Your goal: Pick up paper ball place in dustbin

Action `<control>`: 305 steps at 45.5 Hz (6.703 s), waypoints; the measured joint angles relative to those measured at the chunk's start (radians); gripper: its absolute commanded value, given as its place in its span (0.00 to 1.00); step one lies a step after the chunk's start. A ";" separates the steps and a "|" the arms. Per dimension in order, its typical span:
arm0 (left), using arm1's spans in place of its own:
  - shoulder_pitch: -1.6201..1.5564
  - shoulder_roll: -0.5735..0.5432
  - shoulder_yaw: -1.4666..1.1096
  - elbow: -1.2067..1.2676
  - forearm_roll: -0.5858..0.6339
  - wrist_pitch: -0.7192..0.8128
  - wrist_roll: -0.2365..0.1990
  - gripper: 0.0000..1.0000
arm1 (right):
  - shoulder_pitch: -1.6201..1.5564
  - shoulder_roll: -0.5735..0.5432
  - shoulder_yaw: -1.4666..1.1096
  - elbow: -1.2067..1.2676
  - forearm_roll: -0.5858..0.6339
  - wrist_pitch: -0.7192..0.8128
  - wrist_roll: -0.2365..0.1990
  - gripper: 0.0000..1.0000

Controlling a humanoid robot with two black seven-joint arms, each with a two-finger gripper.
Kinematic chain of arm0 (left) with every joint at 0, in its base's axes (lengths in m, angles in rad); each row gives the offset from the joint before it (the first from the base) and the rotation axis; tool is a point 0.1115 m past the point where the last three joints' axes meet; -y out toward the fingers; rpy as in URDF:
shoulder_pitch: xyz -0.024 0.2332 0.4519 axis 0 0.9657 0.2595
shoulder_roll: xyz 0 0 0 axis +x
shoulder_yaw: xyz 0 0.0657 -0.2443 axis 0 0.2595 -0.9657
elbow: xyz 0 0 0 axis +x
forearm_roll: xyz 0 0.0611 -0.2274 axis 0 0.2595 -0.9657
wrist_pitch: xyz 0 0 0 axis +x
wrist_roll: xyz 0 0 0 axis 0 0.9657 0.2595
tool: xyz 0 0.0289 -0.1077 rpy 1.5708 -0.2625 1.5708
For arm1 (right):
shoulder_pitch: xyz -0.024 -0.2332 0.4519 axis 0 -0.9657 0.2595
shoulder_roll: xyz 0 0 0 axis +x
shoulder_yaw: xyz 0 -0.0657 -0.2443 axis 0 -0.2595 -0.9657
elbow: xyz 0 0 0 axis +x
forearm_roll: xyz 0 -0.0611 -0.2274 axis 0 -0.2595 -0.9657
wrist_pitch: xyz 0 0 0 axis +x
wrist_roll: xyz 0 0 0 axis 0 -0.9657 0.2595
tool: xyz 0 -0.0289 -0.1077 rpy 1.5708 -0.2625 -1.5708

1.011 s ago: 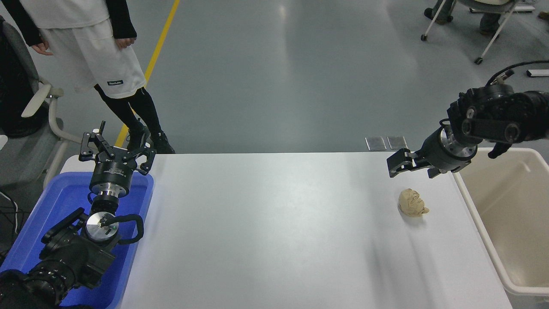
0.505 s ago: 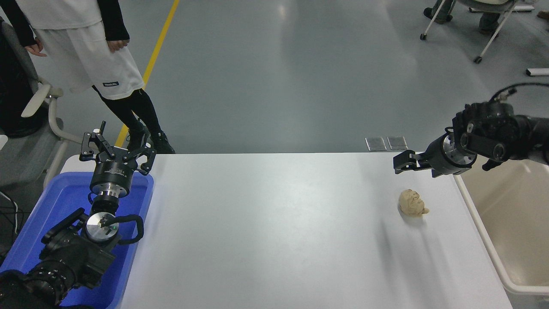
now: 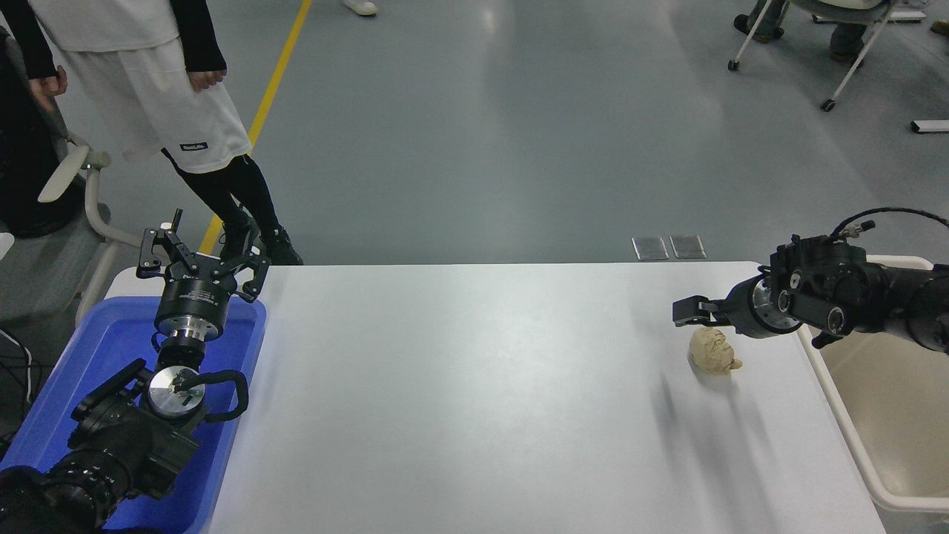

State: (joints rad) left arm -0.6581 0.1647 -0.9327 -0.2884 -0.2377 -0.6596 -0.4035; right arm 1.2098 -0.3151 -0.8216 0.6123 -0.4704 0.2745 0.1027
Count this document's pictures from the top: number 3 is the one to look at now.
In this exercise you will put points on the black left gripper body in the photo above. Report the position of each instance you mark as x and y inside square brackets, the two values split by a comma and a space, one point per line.
[193, 297]

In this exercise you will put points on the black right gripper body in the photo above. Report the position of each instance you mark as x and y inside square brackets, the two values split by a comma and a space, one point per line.
[741, 308]

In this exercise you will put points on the tan paper ball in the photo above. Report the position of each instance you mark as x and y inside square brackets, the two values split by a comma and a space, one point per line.
[713, 351]

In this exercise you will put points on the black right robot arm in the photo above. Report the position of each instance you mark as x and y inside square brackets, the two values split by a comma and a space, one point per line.
[852, 285]

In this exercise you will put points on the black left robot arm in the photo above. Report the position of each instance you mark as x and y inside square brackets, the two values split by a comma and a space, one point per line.
[118, 445]

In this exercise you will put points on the person's left hand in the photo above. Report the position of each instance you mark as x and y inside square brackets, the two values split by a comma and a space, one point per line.
[204, 78]

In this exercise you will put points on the person's right hand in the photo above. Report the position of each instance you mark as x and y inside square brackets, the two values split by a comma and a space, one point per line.
[49, 80]

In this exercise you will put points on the metal floor plate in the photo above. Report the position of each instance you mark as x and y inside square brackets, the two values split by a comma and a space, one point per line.
[687, 246]
[650, 248]

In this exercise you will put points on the blue plastic tray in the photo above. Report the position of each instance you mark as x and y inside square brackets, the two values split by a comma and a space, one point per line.
[96, 334]

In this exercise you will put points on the grey office chair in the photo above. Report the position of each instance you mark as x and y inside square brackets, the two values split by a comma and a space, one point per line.
[44, 274]

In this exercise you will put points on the small white object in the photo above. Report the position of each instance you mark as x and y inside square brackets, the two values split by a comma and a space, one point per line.
[4, 245]

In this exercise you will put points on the person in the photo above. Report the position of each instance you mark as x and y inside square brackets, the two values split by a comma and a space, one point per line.
[141, 81]
[764, 18]
[361, 7]

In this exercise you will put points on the large pale bin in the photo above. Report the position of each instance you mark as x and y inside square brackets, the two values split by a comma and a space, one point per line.
[890, 415]

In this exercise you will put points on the white floor bar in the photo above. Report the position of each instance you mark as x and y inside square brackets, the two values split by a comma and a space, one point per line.
[930, 126]

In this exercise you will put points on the white-legged wheeled chair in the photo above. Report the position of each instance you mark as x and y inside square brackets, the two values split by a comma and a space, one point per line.
[860, 44]

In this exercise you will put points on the small brown object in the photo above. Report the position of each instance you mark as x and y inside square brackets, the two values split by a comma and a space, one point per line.
[940, 27]

